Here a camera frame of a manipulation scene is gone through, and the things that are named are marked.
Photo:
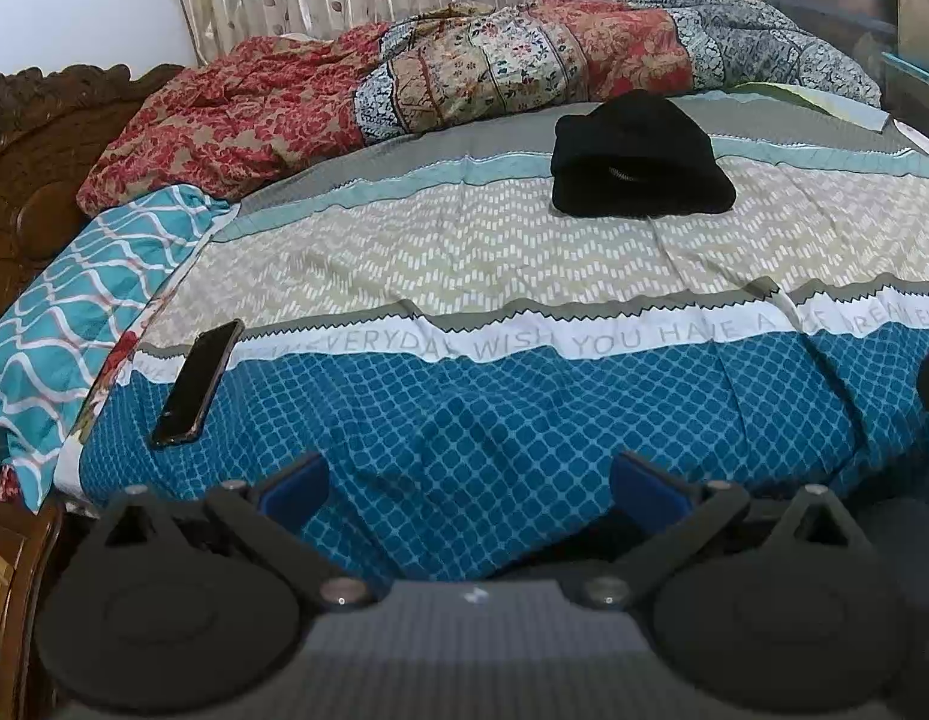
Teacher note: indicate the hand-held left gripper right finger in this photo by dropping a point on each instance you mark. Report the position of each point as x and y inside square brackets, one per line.
[648, 486]

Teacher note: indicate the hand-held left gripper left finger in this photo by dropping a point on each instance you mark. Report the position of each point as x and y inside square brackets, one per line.
[293, 486]

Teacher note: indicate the black knit beanie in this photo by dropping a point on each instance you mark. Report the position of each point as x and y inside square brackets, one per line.
[644, 157]

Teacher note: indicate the black smartphone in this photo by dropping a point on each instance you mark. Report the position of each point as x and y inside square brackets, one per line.
[198, 382]

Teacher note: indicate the patterned striped bed sheet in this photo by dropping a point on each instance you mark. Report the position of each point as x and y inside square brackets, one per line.
[509, 292]

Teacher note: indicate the teal wavy pattern pillow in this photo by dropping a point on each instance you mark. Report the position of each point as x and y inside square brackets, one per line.
[97, 270]

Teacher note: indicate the wooden nightstand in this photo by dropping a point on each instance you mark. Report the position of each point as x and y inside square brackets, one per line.
[18, 600]

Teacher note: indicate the carved wooden headboard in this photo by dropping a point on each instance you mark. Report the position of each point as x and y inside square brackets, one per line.
[37, 150]

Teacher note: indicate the red floral patchwork quilt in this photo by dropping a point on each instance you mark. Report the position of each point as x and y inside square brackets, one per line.
[464, 67]

